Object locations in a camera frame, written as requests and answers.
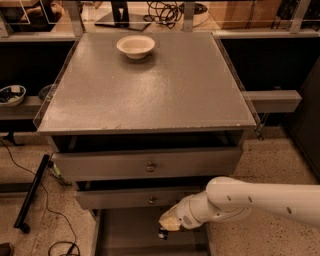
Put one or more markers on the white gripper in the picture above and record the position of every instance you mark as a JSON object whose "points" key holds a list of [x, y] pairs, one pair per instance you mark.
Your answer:
{"points": [[183, 212]]}

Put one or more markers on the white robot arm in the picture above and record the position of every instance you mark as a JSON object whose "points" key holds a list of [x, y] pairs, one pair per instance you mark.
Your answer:
{"points": [[227, 199]]}

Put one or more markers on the grey bottom drawer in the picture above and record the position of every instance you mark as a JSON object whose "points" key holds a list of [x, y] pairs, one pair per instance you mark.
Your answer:
{"points": [[134, 232]]}

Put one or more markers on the grey drawer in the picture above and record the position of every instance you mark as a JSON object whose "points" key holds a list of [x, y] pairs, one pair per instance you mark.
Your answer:
{"points": [[147, 156], [130, 193], [134, 232]]}

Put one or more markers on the grey top drawer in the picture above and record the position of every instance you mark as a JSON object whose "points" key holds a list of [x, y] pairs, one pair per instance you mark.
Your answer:
{"points": [[147, 156]]}

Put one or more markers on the grey middle drawer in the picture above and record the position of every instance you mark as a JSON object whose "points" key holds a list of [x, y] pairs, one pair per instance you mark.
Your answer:
{"points": [[130, 193]]}

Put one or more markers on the grey drawer cabinet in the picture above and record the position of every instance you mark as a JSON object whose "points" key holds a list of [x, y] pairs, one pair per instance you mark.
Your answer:
{"points": [[185, 84]]}

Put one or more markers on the black bar on floor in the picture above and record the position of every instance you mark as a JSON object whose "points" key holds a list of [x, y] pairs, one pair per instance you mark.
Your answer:
{"points": [[20, 220]]}

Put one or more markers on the grey side shelf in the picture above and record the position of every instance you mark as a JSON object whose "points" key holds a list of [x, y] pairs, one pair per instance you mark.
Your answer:
{"points": [[276, 101]]}

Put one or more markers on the white paper bowl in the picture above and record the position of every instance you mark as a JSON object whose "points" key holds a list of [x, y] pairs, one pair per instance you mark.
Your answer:
{"points": [[136, 46]]}

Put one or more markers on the dark round bowl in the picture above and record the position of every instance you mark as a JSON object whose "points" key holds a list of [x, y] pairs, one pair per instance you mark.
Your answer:
{"points": [[45, 91]]}

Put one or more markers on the white bowl with items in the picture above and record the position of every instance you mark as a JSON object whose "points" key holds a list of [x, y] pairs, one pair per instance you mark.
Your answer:
{"points": [[12, 95]]}

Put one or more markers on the black monitor stand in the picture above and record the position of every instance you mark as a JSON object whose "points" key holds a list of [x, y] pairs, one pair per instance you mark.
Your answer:
{"points": [[120, 17]]}

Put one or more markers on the cardboard box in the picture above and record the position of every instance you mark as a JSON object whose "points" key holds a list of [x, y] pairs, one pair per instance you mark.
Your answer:
{"points": [[244, 14]]}

